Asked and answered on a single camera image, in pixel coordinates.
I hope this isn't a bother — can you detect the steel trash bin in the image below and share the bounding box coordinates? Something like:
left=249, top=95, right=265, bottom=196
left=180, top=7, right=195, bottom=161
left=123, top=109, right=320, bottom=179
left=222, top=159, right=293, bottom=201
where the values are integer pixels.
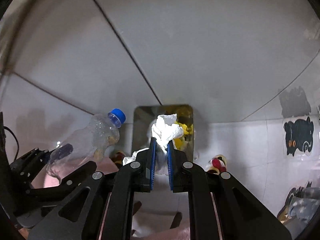
left=132, top=104, right=195, bottom=160

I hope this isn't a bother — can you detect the black cable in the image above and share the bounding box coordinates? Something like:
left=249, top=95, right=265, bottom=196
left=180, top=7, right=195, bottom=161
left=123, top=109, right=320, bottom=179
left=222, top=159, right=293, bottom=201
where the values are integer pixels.
left=2, top=126, right=20, bottom=160

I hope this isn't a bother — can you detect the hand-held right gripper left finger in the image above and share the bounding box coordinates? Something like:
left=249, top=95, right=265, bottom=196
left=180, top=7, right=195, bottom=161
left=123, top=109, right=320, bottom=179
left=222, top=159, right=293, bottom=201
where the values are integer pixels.
left=29, top=137, right=157, bottom=240

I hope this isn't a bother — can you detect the black cat sticker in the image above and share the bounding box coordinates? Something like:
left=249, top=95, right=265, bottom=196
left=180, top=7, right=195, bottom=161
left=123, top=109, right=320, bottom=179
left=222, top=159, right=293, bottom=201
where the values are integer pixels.
left=283, top=116, right=315, bottom=157

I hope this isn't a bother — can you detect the clear plastic bottle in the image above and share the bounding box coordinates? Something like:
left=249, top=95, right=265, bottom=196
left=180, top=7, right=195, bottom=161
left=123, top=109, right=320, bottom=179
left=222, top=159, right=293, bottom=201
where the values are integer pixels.
left=46, top=108, right=126, bottom=178

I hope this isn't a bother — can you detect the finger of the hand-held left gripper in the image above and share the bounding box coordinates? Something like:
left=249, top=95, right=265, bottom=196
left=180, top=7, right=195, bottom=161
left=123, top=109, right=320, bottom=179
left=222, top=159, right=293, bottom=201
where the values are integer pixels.
left=26, top=161, right=97, bottom=202
left=11, top=144, right=73, bottom=180

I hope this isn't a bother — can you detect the grey cloth bundle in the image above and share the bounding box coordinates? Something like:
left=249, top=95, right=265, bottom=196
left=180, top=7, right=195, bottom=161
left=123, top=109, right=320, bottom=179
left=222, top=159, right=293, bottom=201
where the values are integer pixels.
left=276, top=181, right=320, bottom=224

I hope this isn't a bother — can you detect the white paper tissue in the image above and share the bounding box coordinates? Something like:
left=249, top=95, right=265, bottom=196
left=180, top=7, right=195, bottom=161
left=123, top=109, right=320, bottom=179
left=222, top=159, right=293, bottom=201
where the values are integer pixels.
left=122, top=114, right=184, bottom=175

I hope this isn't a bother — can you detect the red yellow slipper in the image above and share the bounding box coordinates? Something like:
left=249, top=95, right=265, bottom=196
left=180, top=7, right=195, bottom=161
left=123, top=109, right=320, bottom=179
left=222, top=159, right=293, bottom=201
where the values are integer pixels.
left=205, top=154, right=228, bottom=175
left=110, top=151, right=128, bottom=167

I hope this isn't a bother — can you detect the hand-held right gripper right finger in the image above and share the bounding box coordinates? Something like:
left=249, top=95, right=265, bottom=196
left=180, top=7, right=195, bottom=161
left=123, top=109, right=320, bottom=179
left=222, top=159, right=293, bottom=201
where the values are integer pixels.
left=167, top=140, right=293, bottom=240

